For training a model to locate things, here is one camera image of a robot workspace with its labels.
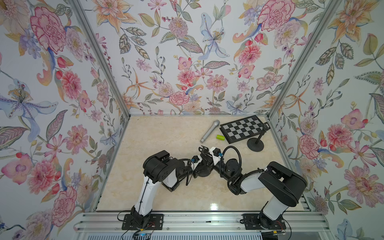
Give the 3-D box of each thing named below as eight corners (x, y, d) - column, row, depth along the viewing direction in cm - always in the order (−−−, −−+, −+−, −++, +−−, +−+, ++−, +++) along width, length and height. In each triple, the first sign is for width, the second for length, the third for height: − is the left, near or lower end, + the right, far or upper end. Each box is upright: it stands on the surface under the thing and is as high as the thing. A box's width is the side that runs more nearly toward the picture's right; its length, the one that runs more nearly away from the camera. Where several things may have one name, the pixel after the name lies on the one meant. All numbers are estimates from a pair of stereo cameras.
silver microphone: (198, 141, 107) (198, 139, 105) (216, 120, 119) (216, 118, 118) (202, 143, 105) (203, 141, 104) (220, 123, 118) (220, 121, 116)
